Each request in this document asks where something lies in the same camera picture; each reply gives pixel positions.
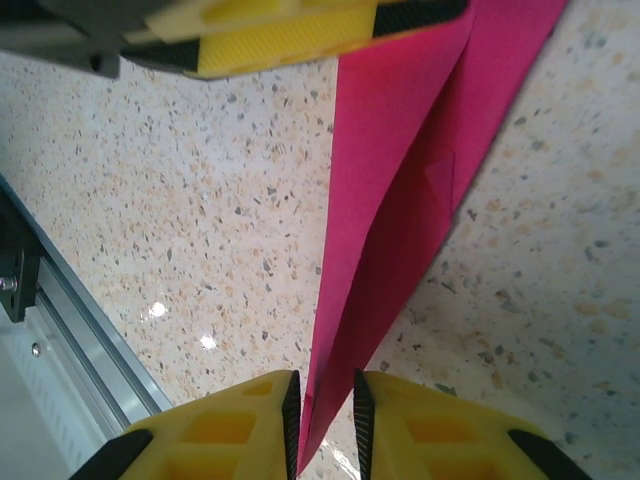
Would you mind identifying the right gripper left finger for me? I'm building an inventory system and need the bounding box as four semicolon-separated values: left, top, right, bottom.
73;369;304;480

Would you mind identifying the pink cloth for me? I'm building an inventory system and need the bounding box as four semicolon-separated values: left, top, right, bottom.
294;0;571;476

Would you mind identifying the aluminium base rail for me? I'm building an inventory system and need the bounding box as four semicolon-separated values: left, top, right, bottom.
0;172;176;441

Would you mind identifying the slotted white cable duct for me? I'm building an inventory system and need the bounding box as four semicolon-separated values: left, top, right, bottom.
0;304;131;480

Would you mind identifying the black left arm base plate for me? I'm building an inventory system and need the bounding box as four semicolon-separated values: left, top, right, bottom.
0;199;41;326

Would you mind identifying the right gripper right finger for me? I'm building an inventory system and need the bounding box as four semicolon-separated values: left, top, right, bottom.
352;368;610;480

